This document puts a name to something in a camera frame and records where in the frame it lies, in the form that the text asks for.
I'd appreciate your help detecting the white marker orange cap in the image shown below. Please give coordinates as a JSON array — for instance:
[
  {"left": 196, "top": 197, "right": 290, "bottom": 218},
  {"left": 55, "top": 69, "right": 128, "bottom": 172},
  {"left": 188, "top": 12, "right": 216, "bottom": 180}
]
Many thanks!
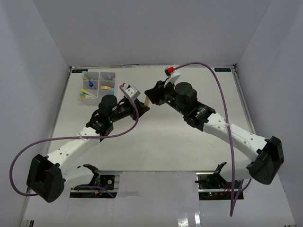
[{"left": 80, "top": 93, "right": 96, "bottom": 99}]

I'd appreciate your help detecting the white left organizer box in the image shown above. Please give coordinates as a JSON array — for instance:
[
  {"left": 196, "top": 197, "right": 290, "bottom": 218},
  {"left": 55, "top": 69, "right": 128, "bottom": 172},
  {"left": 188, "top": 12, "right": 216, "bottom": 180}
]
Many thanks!
[{"left": 80, "top": 70, "right": 100, "bottom": 105}]

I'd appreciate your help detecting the yellow highlighter body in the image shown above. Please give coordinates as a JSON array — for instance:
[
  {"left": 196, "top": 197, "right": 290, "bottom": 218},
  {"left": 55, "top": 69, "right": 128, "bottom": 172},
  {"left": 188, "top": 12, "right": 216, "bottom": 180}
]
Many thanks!
[{"left": 144, "top": 96, "right": 150, "bottom": 106}]

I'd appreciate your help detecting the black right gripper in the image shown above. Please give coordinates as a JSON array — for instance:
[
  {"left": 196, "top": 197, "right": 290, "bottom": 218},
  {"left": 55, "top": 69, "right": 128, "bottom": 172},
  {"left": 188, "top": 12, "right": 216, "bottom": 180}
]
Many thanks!
[{"left": 145, "top": 80, "right": 186, "bottom": 116}]

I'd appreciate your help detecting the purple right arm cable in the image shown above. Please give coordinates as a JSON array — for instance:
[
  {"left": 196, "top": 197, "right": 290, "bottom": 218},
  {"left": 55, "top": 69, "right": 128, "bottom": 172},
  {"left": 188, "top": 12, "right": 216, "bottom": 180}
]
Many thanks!
[{"left": 174, "top": 61, "right": 251, "bottom": 217}]

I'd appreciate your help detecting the white right organizer box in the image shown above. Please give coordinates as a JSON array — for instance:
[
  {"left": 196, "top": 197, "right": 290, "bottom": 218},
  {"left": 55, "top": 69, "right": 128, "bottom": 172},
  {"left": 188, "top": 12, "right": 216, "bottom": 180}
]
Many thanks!
[{"left": 97, "top": 71, "right": 116, "bottom": 105}]

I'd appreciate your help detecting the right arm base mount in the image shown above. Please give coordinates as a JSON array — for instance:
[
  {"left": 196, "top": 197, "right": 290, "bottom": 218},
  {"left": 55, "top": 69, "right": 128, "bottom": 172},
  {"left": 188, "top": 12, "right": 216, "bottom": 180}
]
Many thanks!
[{"left": 195, "top": 162, "right": 232, "bottom": 201}]

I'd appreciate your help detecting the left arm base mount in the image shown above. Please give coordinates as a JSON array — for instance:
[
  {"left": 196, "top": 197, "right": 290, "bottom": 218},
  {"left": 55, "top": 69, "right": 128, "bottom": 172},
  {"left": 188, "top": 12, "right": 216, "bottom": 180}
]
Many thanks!
[{"left": 71, "top": 164, "right": 119, "bottom": 199}]

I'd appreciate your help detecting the thin yellow highlighter pen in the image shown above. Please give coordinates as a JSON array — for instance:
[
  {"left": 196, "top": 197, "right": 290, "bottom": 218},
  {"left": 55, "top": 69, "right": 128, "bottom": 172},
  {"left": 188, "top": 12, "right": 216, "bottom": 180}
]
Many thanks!
[{"left": 82, "top": 72, "right": 91, "bottom": 80}]

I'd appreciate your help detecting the aluminium table edge rail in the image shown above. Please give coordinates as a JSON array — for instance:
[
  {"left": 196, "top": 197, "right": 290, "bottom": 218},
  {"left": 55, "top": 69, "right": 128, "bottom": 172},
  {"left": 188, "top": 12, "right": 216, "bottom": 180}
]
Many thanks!
[{"left": 232, "top": 63, "right": 270, "bottom": 171}]

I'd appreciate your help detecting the blue cap spray bottle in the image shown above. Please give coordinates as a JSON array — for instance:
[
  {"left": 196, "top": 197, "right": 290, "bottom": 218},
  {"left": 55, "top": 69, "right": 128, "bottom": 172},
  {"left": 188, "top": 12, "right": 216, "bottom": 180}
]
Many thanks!
[{"left": 88, "top": 80, "right": 96, "bottom": 89}]

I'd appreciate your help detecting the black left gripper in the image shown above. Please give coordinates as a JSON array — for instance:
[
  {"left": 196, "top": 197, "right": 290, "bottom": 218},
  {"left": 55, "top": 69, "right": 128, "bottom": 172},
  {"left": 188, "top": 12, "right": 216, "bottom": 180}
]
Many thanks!
[{"left": 109, "top": 98, "right": 149, "bottom": 123}]

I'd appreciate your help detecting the white marker yellow cap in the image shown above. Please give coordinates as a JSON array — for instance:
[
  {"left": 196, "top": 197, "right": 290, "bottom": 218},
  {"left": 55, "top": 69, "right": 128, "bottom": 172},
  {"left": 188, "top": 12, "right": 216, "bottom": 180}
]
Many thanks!
[{"left": 81, "top": 89, "right": 96, "bottom": 98}]

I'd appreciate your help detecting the black left table logo label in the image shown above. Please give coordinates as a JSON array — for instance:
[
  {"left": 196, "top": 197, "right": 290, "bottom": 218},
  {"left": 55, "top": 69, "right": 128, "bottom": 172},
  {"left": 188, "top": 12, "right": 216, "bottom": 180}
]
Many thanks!
[{"left": 71, "top": 69, "right": 88, "bottom": 73}]

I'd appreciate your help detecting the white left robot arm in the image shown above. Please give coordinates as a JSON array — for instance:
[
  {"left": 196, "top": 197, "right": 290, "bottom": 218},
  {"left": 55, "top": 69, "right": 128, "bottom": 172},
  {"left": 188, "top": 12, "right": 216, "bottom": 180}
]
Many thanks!
[{"left": 27, "top": 95, "right": 149, "bottom": 203}]

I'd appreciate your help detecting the yellow masking tape roll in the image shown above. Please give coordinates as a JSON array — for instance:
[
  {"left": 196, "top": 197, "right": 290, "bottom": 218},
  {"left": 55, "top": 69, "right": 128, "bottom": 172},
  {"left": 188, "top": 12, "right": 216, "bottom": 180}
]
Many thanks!
[{"left": 99, "top": 86, "right": 112, "bottom": 90}]

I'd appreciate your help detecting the black table logo label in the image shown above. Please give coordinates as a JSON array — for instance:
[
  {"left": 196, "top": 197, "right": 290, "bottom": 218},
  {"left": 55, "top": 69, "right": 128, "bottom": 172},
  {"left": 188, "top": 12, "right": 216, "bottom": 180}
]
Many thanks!
[
  {"left": 214, "top": 68, "right": 231, "bottom": 72},
  {"left": 71, "top": 69, "right": 88, "bottom": 73}
]

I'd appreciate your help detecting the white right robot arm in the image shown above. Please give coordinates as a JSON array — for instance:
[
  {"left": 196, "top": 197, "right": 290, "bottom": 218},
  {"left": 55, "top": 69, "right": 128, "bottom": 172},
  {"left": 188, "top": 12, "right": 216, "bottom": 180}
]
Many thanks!
[{"left": 145, "top": 81, "right": 284, "bottom": 189}]

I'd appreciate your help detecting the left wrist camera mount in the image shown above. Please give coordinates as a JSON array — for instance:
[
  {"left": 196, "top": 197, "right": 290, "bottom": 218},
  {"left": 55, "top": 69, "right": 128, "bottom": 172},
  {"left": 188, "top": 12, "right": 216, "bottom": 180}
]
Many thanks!
[{"left": 122, "top": 83, "right": 141, "bottom": 100}]

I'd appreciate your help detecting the white organizer box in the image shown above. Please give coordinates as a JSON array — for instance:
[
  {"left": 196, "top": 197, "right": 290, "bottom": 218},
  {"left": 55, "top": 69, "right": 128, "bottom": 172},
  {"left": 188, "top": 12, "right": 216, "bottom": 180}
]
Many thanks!
[
  {"left": 97, "top": 71, "right": 116, "bottom": 105},
  {"left": 80, "top": 70, "right": 100, "bottom": 105}
]

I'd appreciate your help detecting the white front cover panel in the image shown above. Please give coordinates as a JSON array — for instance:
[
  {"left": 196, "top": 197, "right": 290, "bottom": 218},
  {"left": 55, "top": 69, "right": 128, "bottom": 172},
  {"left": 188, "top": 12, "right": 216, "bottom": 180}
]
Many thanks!
[{"left": 23, "top": 172, "right": 295, "bottom": 227}]

